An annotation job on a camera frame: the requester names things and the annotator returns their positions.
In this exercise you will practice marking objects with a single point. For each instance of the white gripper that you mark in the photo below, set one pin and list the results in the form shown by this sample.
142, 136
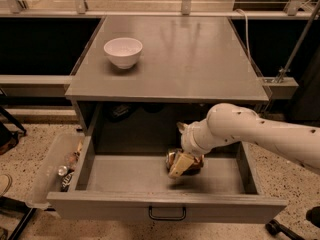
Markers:
189, 140

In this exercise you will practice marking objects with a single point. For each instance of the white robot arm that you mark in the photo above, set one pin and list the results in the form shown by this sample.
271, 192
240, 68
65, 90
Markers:
226, 124

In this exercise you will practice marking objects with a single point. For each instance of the grey counter cabinet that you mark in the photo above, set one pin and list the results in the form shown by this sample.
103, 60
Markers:
184, 60

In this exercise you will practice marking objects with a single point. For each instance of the grey open top drawer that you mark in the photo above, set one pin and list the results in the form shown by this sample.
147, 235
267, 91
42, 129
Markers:
122, 172

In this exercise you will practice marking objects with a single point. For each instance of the silver can in bin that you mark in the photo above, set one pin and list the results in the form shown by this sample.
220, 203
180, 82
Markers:
62, 170

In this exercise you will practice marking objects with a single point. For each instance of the white ceramic bowl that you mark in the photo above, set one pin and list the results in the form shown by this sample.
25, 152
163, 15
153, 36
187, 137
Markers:
123, 52

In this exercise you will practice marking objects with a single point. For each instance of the snack packet in bin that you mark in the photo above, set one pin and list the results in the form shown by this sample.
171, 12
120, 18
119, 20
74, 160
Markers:
66, 181

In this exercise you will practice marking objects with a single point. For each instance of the black chair caster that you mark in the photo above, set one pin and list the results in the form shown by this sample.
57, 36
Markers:
273, 227

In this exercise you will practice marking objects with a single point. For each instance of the clear plastic bin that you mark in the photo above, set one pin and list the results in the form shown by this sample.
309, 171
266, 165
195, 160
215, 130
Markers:
47, 178

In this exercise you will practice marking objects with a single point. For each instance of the black drawer handle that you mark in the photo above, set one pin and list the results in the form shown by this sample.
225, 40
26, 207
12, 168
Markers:
167, 213

